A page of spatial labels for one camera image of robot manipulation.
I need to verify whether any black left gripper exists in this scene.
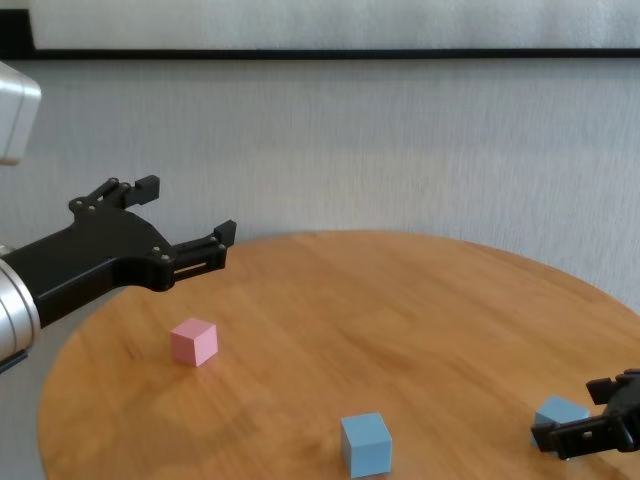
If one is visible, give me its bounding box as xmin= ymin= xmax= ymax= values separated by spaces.
xmin=0 ymin=174 xmax=238 ymax=330

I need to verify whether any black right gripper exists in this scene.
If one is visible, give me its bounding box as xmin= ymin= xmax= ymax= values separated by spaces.
xmin=529 ymin=368 xmax=640 ymax=462

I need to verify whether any blue cube block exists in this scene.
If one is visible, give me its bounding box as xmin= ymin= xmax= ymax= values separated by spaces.
xmin=340 ymin=411 xmax=394 ymax=480
xmin=531 ymin=394 xmax=591 ymax=447

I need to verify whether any pink cube block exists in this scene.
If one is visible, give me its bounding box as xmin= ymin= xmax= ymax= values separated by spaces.
xmin=169 ymin=317 xmax=220 ymax=369

